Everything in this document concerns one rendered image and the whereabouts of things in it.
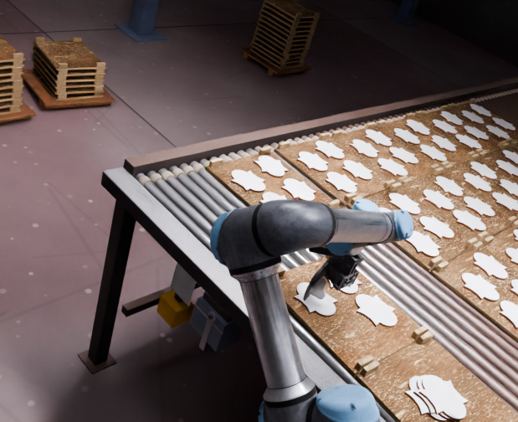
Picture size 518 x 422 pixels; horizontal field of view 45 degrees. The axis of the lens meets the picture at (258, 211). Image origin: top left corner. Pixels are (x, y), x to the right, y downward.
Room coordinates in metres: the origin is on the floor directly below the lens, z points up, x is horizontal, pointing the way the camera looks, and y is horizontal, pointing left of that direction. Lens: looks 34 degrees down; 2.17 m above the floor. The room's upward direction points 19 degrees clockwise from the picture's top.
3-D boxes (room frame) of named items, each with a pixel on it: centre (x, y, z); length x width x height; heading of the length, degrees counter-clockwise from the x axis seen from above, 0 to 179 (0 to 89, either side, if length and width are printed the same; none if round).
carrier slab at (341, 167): (2.37, -0.25, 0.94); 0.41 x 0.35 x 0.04; 53
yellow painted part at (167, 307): (1.55, 0.16, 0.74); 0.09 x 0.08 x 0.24; 54
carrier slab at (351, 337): (1.51, -0.35, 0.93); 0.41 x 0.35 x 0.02; 50
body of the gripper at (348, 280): (1.47, -0.28, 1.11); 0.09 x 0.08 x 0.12; 50
